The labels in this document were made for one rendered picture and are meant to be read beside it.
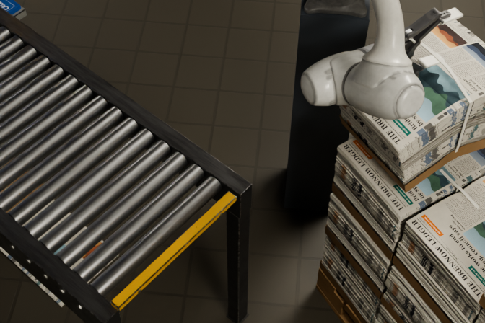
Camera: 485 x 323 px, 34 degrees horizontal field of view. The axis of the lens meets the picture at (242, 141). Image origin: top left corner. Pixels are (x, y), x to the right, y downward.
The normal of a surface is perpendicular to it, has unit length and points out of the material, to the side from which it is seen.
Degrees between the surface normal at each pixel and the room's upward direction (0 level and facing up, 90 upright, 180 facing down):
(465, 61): 15
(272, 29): 0
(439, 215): 1
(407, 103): 70
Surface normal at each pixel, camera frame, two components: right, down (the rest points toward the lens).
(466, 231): 0.00, -0.63
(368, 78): -0.81, -0.07
